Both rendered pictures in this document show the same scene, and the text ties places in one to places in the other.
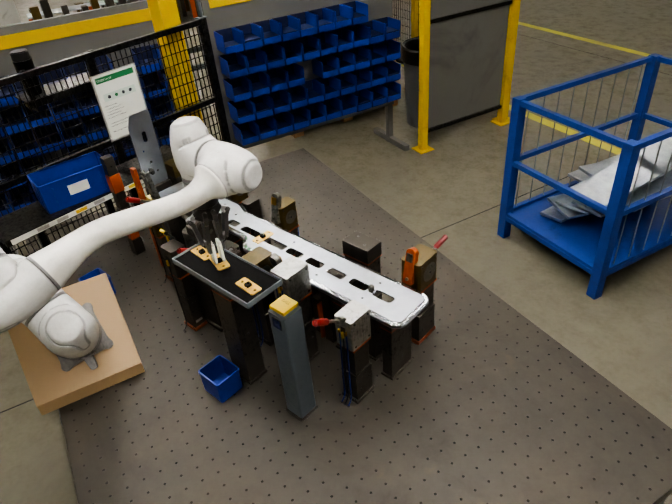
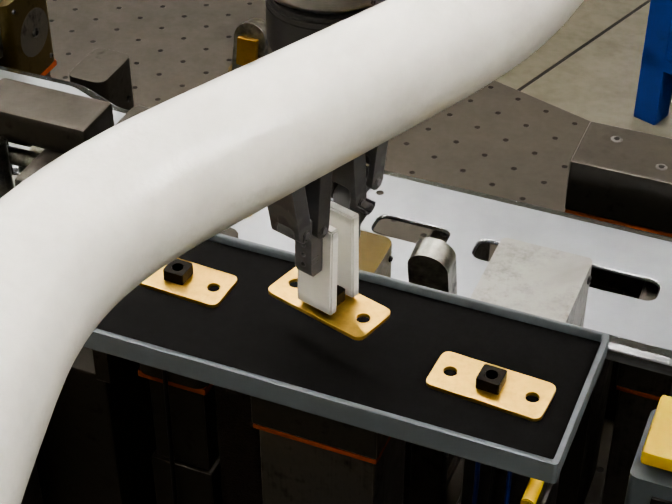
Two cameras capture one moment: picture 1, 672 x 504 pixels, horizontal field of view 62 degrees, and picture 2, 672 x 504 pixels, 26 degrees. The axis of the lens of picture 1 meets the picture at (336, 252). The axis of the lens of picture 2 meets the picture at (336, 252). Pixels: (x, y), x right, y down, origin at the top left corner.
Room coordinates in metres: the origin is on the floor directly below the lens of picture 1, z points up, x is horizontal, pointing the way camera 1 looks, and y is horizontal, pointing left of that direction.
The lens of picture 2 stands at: (0.65, 0.64, 1.85)
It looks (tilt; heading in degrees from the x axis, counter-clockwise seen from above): 38 degrees down; 338
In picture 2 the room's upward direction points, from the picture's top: straight up
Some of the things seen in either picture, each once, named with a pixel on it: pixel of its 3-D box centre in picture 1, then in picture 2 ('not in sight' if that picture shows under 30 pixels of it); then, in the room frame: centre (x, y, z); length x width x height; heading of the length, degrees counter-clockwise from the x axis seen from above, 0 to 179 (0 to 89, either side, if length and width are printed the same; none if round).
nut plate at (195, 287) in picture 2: (202, 251); (178, 273); (1.48, 0.43, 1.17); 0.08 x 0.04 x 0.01; 42
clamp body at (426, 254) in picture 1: (421, 293); not in sight; (1.50, -0.29, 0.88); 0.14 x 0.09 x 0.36; 135
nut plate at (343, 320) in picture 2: (219, 260); (328, 296); (1.36, 0.35, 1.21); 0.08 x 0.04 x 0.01; 29
